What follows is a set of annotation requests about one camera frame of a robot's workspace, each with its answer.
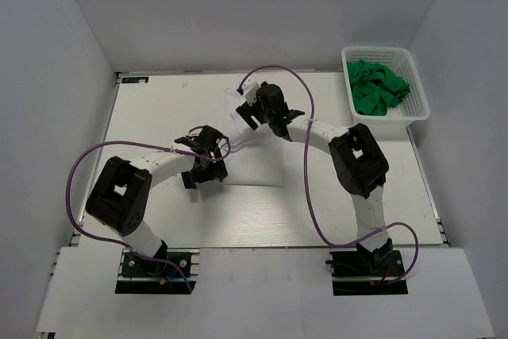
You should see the white t shirt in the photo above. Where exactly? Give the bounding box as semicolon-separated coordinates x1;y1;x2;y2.
220;88;284;187

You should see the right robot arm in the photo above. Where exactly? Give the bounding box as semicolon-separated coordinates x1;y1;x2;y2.
236;80;393;275

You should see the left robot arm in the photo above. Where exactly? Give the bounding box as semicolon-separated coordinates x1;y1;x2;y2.
85;152;228;275

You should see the green t shirt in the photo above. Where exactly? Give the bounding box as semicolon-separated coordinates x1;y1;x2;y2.
346;60;411;117

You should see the white plastic basket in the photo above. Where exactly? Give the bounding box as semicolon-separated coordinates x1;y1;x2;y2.
341;46;430;129

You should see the blue label sticker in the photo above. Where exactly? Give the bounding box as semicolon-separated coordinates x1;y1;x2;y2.
121;76;149;84

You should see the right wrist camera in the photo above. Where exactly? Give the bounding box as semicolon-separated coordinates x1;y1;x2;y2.
237;79;260;106

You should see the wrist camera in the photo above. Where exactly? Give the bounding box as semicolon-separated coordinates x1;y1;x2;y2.
237;79;260;106
175;125;224;157

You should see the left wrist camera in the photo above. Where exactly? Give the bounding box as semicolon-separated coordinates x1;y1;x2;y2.
175;125;224;157

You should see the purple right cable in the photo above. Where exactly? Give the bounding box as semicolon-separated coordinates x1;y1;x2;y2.
237;65;420;285

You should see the purple cable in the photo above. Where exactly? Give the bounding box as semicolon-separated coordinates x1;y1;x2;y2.
237;65;420;285
65;124;232;292

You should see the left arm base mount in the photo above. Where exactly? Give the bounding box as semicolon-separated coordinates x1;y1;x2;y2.
115;249;200;295

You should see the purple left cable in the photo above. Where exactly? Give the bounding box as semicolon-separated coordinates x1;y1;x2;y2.
65;124;232;292

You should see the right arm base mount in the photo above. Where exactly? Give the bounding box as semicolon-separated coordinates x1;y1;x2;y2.
325;250;408;296

